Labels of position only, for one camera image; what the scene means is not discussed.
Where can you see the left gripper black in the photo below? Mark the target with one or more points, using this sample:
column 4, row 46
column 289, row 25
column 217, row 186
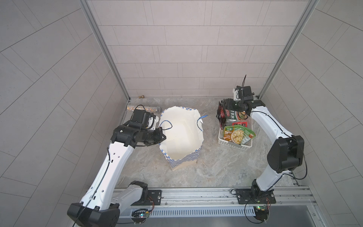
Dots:
column 157, row 135

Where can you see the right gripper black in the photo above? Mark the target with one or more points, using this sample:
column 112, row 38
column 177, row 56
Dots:
column 229, row 104

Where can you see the clear red label packet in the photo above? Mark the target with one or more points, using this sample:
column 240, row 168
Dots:
column 238, row 118

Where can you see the blue checkered paper bag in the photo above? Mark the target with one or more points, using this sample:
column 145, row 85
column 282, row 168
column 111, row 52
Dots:
column 183, row 129

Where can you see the black red condiment packet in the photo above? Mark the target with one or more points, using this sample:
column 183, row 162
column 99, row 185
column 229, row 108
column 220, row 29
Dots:
column 221, row 115

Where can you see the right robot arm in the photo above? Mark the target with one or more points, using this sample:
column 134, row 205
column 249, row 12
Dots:
column 286, row 153

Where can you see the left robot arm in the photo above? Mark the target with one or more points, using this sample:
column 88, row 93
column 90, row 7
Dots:
column 119, row 150

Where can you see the green food packet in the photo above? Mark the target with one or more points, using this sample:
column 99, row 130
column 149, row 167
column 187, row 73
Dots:
column 238, row 134

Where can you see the white plastic basket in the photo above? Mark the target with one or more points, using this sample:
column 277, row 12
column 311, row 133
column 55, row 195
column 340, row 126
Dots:
column 231, row 144

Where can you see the left circuit board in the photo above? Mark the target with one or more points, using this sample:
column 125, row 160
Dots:
column 141, row 214

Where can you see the circuit board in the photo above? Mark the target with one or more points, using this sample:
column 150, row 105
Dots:
column 141, row 214
column 261, row 213

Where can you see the right circuit board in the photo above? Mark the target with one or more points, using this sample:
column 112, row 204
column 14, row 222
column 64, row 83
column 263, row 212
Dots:
column 261, row 213

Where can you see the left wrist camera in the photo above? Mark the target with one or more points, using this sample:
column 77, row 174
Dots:
column 152, row 122

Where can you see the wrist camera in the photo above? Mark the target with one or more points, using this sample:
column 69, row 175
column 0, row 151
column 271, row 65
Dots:
column 243, row 93
column 152, row 122

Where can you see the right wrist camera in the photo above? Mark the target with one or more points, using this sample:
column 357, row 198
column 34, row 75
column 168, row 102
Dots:
column 243, row 93

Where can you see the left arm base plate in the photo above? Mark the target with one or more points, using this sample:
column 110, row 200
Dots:
column 152, row 197

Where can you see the aluminium mounting rail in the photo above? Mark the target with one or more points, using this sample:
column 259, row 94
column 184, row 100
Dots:
column 189, row 197

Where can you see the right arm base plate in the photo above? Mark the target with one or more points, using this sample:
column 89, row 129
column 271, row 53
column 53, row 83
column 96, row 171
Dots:
column 254, row 196

